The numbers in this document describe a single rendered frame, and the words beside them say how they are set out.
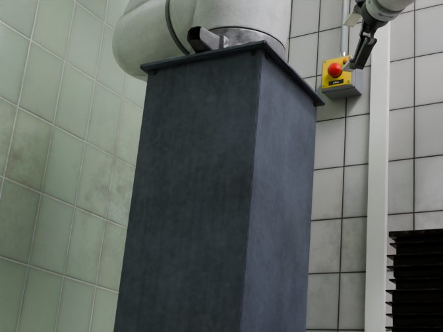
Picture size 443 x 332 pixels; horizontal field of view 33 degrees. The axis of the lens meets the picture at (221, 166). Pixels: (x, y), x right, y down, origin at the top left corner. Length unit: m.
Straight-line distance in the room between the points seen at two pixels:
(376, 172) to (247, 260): 1.11
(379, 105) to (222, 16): 1.02
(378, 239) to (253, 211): 1.02
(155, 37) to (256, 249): 0.48
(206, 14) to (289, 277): 0.43
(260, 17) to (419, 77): 1.02
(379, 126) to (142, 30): 0.94
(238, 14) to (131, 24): 0.27
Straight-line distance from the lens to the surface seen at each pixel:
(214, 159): 1.05
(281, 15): 1.22
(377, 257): 1.99
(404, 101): 2.13
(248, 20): 1.18
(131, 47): 1.38
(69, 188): 1.63
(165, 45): 1.32
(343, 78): 2.15
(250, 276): 0.99
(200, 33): 1.12
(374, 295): 1.97
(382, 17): 1.83
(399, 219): 2.01
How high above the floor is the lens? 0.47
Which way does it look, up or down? 19 degrees up
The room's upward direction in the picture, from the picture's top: 5 degrees clockwise
